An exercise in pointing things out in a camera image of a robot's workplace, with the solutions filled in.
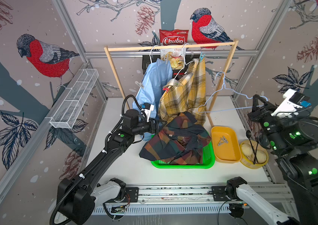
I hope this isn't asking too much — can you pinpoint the wooden clothes rack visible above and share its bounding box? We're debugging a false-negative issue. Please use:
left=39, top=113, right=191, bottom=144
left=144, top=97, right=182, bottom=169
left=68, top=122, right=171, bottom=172
left=103, top=39, right=240, bottom=127

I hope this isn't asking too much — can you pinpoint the teal clothespin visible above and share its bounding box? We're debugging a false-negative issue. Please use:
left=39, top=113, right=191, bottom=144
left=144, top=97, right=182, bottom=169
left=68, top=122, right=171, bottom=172
left=199, top=52, right=205, bottom=62

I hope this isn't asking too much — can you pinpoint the red clothespin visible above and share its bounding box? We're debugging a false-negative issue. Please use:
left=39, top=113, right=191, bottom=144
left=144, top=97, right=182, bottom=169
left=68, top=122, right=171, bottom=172
left=163, top=87, right=170, bottom=93

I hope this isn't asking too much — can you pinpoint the red Chuba chips bag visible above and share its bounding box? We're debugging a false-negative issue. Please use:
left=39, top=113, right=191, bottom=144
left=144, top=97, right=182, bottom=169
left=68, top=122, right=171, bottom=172
left=160, top=29, right=189, bottom=70

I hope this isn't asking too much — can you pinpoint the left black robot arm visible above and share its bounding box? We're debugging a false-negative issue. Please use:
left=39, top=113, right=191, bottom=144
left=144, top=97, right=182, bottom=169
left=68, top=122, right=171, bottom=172
left=49, top=100, right=164, bottom=225

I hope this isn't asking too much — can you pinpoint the white wire mesh basket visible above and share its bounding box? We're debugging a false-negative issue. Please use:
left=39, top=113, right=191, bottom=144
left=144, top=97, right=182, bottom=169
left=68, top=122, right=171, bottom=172
left=49, top=68, right=99, bottom=129

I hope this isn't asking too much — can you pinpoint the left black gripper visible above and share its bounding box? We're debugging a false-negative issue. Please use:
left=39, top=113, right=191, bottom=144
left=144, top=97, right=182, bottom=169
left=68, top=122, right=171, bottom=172
left=131, top=117, right=167, bottom=137

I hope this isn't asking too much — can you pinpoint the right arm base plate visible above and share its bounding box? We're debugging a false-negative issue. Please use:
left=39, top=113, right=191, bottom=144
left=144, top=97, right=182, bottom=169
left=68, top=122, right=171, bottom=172
left=210, top=186, right=231, bottom=202

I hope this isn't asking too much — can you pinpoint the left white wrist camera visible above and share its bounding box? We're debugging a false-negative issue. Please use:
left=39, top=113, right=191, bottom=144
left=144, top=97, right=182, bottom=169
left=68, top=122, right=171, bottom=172
left=141, top=103, right=156, bottom=122

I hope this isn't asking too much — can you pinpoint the light blue shirt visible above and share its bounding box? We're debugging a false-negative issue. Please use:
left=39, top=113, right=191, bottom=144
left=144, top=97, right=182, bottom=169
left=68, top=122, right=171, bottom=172
left=132, top=58, right=174, bottom=141

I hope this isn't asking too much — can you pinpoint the clear clothespin on blue shirt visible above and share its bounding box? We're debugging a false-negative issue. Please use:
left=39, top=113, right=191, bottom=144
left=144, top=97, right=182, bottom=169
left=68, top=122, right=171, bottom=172
left=135, top=81, right=144, bottom=89

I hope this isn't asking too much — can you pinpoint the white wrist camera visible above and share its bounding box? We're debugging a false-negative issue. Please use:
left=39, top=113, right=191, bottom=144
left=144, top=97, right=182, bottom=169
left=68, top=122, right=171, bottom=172
left=271, top=89, right=311, bottom=119
left=141, top=103, right=156, bottom=122

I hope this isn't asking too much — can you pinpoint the yellow plastic tray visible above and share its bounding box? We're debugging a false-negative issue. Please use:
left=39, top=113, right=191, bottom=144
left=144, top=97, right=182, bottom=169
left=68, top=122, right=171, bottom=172
left=211, top=126, right=241, bottom=164

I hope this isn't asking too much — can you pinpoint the black wall bracket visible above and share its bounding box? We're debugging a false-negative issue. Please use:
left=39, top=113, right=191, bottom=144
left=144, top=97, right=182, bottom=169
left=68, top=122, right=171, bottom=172
left=142, top=55, right=151, bottom=74

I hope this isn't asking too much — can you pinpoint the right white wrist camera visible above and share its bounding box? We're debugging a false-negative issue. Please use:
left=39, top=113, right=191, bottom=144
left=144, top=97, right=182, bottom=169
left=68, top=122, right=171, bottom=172
left=271, top=89, right=311, bottom=119

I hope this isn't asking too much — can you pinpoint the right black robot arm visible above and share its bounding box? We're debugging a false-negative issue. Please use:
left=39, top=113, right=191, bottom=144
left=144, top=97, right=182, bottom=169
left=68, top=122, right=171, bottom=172
left=225, top=95, right=318, bottom=225

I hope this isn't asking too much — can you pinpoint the white hanger of yellow shirt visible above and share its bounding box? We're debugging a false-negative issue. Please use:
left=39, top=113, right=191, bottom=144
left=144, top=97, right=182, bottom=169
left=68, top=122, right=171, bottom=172
left=173, top=43, right=195, bottom=79

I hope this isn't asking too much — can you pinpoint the green plastic mesh basket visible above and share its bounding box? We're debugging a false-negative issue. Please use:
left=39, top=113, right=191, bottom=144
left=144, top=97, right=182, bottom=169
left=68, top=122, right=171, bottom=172
left=150, top=134, right=216, bottom=169

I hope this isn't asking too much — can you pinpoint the black spoon in bowl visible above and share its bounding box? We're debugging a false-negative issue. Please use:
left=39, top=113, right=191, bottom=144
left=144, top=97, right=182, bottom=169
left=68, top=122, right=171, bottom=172
left=246, top=130, right=258, bottom=165

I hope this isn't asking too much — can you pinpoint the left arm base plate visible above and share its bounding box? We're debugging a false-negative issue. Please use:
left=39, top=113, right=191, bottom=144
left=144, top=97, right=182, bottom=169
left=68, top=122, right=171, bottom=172
left=105, top=187, right=139, bottom=203

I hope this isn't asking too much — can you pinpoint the yellow round bowl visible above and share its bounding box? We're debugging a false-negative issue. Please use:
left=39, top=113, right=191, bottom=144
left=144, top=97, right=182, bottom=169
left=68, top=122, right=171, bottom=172
left=240, top=140, right=269, bottom=169

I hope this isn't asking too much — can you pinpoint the dark multicolour plaid shirt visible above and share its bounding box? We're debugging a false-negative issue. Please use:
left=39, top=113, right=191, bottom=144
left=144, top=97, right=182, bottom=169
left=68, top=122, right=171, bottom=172
left=139, top=112, right=211, bottom=165

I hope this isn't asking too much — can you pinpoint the yellow plaid shirt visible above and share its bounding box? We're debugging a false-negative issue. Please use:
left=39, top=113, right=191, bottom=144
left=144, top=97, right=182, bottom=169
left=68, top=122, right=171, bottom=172
left=158, top=59, right=206, bottom=125

